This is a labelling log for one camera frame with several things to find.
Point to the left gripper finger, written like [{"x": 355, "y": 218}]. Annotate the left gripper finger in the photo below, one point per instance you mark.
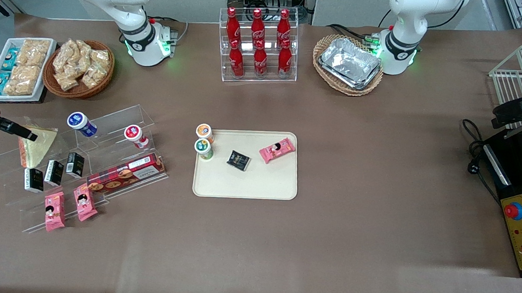
[
  {"x": 511, "y": 109},
  {"x": 511, "y": 120}
]

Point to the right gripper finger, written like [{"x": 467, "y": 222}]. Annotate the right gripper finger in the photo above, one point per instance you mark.
[{"x": 16, "y": 129}]

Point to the plastic-wrapped triangle sandwich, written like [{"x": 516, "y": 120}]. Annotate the plastic-wrapped triangle sandwich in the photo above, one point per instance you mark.
[{"x": 38, "y": 149}]

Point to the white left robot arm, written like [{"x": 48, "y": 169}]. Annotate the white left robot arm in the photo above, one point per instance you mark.
[{"x": 407, "y": 19}]

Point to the aluminium foil tray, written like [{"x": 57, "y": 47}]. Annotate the aluminium foil tray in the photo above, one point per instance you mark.
[
  {"x": 349, "y": 61},
  {"x": 339, "y": 80}
]

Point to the beige plastic tray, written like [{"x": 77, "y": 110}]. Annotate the beige plastic tray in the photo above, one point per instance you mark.
[{"x": 263, "y": 179}]

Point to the teal snack packet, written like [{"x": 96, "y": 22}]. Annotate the teal snack packet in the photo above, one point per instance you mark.
[
  {"x": 10, "y": 59},
  {"x": 2, "y": 84}
]

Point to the clear bag of crackers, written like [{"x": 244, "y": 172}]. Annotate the clear bag of crackers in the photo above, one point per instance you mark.
[
  {"x": 26, "y": 74},
  {"x": 19, "y": 87},
  {"x": 33, "y": 52}
]

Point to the small black carton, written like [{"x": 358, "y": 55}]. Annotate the small black carton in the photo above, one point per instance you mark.
[
  {"x": 54, "y": 173},
  {"x": 34, "y": 180},
  {"x": 75, "y": 165}
]

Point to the black sealing machine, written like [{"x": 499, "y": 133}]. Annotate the black sealing machine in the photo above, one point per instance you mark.
[{"x": 515, "y": 182}]

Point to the blue-lid yogurt cup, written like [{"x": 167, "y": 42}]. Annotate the blue-lid yogurt cup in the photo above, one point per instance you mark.
[{"x": 79, "y": 121}]

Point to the white rectangular dish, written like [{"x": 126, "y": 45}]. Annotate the white rectangular dish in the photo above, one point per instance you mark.
[{"x": 45, "y": 71}]

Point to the clear bag of fried snacks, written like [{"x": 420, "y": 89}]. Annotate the clear bag of fried snacks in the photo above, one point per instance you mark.
[
  {"x": 67, "y": 82},
  {"x": 84, "y": 49},
  {"x": 94, "y": 76},
  {"x": 101, "y": 58},
  {"x": 64, "y": 57}
]

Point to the brown wicker basket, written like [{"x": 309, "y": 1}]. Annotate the brown wicker basket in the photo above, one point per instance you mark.
[{"x": 81, "y": 91}]

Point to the pink snack packet with face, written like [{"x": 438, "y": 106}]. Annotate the pink snack packet with face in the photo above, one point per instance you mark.
[
  {"x": 277, "y": 150},
  {"x": 54, "y": 211},
  {"x": 85, "y": 202}
]

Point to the clear acrylic stepped shelf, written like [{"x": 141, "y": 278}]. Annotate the clear acrylic stepped shelf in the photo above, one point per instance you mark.
[{"x": 115, "y": 122}]

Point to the red-lid yogurt cup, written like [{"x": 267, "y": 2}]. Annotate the red-lid yogurt cup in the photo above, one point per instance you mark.
[{"x": 133, "y": 133}]

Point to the red cookie box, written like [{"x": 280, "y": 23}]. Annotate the red cookie box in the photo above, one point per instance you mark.
[{"x": 126, "y": 174}]

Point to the light wicker basket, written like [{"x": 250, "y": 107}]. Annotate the light wicker basket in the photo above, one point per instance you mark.
[{"x": 345, "y": 90}]

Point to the green-lid yogurt cup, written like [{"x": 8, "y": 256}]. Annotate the green-lid yogurt cup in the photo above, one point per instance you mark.
[{"x": 202, "y": 146}]

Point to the orange-lid yogurt cup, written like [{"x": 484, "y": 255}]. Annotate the orange-lid yogurt cup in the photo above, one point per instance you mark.
[{"x": 204, "y": 131}]

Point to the black snack packet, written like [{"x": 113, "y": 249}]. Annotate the black snack packet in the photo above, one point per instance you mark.
[{"x": 238, "y": 160}]

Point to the red cola bottle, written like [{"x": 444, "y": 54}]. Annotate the red cola bottle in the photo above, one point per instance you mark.
[
  {"x": 236, "y": 62},
  {"x": 283, "y": 28},
  {"x": 260, "y": 63},
  {"x": 285, "y": 62},
  {"x": 232, "y": 27},
  {"x": 257, "y": 29}
]

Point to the clear acrylic bottle rack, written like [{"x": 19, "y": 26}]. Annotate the clear acrylic bottle rack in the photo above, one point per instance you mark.
[{"x": 268, "y": 79}]

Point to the dark frame strut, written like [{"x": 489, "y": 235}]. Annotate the dark frame strut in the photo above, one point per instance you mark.
[{"x": 13, "y": 4}]

